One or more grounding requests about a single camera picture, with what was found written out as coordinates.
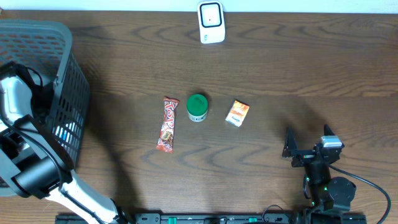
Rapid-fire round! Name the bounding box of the small orange box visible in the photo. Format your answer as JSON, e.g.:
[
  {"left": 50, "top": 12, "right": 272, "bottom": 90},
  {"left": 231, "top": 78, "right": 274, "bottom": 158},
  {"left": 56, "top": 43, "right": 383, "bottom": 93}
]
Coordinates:
[{"left": 225, "top": 100, "right": 249, "bottom": 127}]

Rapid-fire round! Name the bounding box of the green lid jar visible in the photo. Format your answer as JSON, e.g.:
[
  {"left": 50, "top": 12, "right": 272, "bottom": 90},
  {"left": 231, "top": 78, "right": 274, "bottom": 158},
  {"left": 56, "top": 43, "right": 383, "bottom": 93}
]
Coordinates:
[{"left": 186, "top": 94, "right": 208, "bottom": 122}]

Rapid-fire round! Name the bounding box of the red Top chocolate bar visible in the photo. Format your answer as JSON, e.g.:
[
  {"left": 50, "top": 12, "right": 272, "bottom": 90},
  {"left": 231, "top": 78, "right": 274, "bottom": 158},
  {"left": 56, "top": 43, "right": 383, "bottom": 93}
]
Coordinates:
[{"left": 157, "top": 97, "right": 180, "bottom": 153}]

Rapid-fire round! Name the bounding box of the white blue medicine box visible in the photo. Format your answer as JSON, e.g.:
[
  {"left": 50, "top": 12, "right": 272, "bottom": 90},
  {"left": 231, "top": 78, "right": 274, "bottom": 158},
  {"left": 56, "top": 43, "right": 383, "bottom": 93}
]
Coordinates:
[{"left": 55, "top": 122, "right": 81, "bottom": 148}]

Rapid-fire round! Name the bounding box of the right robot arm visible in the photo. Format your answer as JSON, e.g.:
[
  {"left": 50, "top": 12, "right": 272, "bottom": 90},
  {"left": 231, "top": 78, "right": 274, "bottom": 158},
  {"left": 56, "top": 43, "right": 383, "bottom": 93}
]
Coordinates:
[{"left": 282, "top": 124, "right": 367, "bottom": 224}]

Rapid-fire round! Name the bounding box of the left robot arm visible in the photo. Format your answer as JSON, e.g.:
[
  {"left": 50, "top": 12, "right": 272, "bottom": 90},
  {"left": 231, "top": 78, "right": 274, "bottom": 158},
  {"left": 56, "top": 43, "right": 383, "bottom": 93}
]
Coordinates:
[{"left": 1, "top": 61, "right": 133, "bottom": 223}]

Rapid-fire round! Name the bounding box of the white barcode scanner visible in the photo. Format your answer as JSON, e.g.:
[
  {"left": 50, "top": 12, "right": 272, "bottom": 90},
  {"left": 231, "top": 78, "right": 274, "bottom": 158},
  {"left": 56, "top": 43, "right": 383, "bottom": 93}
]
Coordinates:
[{"left": 197, "top": 1, "right": 226, "bottom": 44}]

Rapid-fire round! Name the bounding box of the grey plastic mesh basket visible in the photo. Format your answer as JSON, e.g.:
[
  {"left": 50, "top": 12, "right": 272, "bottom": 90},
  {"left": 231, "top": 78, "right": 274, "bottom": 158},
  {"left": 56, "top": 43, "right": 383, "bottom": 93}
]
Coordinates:
[{"left": 0, "top": 19, "right": 91, "bottom": 197}]

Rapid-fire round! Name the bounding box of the black mounting rail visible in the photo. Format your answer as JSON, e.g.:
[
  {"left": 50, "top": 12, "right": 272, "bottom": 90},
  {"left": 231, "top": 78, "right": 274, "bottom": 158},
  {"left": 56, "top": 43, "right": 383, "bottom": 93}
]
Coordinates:
[{"left": 55, "top": 212, "right": 293, "bottom": 224}]

